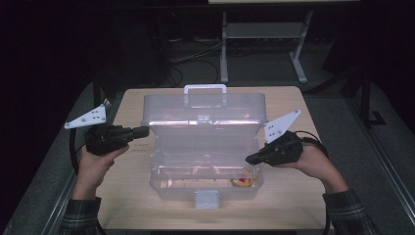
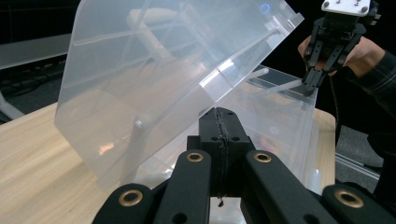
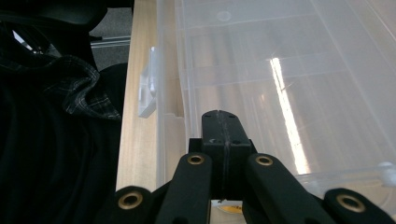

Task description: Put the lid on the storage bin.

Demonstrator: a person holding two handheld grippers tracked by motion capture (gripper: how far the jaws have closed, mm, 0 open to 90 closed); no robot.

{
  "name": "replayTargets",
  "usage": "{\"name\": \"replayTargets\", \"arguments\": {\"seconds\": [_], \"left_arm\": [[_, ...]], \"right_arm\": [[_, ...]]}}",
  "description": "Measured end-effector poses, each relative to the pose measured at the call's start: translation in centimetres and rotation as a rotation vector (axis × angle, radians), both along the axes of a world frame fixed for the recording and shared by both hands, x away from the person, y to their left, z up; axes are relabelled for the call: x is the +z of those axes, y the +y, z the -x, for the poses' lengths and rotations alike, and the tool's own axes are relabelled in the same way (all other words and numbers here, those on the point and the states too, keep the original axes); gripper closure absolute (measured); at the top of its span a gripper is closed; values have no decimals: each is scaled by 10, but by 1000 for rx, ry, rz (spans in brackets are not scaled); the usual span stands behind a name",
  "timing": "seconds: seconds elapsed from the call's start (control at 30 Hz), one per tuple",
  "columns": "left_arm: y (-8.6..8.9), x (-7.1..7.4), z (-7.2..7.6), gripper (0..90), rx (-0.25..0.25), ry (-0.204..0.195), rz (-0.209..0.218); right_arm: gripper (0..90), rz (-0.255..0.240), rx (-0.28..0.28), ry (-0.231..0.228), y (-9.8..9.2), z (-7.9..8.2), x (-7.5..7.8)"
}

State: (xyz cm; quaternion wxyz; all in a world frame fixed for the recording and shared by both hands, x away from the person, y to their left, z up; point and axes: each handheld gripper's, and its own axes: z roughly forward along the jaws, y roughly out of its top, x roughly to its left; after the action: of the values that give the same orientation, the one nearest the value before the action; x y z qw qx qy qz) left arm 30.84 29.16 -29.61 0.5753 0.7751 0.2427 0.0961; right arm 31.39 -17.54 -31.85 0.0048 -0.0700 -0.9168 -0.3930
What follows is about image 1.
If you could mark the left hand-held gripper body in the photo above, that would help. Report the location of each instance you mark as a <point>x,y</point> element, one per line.
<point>107,138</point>

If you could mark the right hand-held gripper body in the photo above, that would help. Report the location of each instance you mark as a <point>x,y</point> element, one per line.
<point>282,150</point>

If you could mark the round gold candy tin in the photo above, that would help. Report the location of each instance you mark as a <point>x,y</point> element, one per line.
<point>242,182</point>

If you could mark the clear plastic storage box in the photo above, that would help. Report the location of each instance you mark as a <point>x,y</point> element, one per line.
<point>202,153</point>

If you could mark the person's left hand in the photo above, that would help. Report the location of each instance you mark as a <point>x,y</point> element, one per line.
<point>93,169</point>

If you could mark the person's right hand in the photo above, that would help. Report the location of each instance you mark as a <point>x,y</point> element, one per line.
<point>318,164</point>

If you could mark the black metal stand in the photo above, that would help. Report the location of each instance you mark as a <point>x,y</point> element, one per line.
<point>365,98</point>

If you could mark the white metal desk frame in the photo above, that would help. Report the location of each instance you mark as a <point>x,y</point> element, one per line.
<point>261,31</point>

